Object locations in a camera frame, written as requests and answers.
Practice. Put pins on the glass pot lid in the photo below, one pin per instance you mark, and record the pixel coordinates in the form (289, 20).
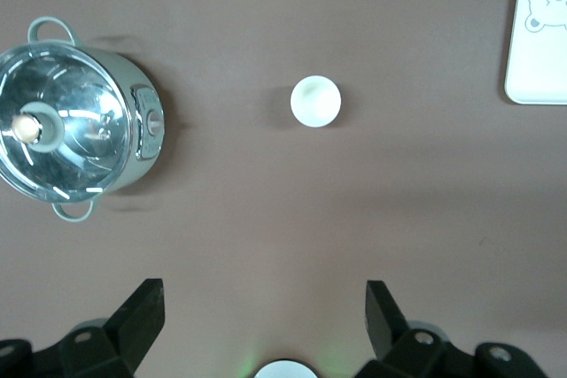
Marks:
(84, 99)

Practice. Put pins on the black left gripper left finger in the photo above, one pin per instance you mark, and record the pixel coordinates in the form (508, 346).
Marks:
(133, 329)

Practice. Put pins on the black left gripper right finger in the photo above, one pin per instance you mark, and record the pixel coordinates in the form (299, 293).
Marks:
(385, 325)

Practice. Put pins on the white plastic cup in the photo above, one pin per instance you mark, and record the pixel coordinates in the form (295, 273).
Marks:
(315, 101)
(285, 370)

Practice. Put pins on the pale green cooking pot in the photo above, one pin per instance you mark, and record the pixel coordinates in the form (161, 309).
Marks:
(148, 121)

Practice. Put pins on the white rectangular tray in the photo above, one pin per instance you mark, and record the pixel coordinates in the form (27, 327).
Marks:
(536, 68)

